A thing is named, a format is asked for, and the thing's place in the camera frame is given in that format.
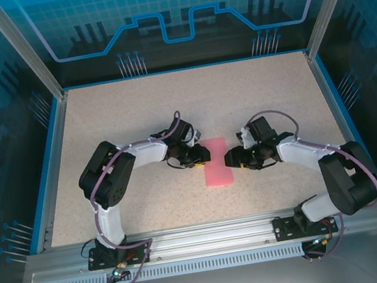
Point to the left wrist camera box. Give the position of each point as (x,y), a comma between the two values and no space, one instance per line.
(197,138)

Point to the aluminium enclosure post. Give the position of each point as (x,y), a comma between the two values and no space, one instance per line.
(331,0)
(25,49)

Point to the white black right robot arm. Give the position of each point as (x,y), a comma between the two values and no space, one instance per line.
(345,177)

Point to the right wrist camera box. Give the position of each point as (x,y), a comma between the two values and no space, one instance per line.
(245,138)

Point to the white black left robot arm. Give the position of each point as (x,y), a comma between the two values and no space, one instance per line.
(112,182)

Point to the long aluminium mounting rail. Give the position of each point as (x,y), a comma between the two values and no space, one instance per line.
(207,235)

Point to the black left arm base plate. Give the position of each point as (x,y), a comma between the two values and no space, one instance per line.
(96,262)

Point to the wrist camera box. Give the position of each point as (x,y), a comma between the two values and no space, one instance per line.
(245,138)
(197,138)

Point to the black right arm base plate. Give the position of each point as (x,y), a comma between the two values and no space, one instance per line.
(283,228)

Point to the aluminium side rail blue trim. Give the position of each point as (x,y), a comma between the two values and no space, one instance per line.
(349,123)
(51,170)

